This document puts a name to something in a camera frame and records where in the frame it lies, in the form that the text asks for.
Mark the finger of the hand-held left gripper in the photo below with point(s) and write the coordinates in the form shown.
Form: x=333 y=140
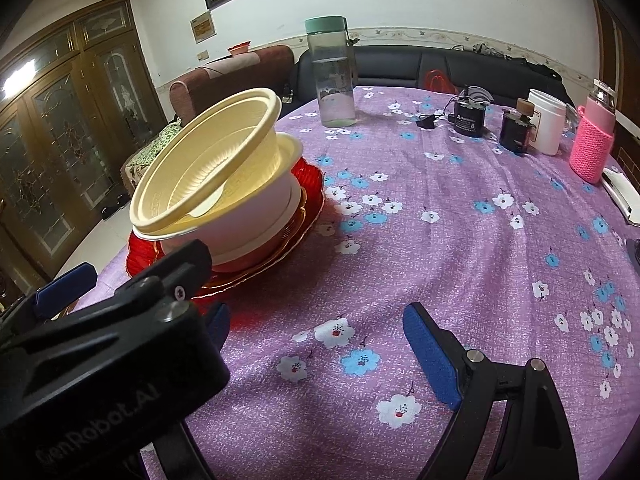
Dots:
x=65 y=285
x=175 y=270

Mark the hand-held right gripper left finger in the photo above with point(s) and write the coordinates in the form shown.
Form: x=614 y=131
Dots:
x=220 y=325

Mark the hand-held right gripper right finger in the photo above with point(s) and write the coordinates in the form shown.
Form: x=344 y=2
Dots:
x=430 y=355

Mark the beige plastic bowl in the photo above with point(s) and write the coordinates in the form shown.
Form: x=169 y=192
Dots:
x=225 y=130

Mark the red plate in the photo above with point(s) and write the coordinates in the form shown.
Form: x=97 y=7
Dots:
x=310 y=180

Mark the green patterned cloth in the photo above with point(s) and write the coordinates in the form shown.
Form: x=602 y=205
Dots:
x=150 y=155

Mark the wooden glass door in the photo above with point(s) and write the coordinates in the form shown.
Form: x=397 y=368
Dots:
x=60 y=135

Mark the brown armchair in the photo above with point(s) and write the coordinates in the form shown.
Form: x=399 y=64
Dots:
x=225 y=85

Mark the small red dish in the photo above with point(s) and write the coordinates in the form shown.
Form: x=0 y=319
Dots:
x=239 y=50

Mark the small black adapter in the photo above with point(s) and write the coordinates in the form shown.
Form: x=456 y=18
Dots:
x=426 y=121

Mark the dark jar brown cap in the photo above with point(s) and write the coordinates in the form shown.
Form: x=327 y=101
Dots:
x=515 y=132

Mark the black cylindrical motor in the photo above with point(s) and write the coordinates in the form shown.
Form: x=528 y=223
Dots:
x=470 y=120

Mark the clear water bottle green lid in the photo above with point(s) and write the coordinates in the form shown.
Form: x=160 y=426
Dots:
x=332 y=90

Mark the white plastic jar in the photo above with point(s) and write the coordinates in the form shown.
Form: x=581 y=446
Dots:
x=547 y=120

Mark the pink thermos knitted sleeve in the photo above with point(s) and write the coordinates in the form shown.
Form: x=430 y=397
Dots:
x=592 y=145

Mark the red bag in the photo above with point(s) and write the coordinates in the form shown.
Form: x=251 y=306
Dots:
x=436 y=82

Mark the black leather sofa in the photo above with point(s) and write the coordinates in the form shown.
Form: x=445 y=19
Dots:
x=390 y=65

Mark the dark clothes pile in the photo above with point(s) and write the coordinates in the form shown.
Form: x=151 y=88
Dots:
x=480 y=50

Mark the wall switch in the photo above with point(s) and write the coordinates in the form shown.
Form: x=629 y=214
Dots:
x=203 y=55

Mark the small wall plaque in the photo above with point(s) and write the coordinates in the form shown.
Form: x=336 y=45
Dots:
x=202 y=27

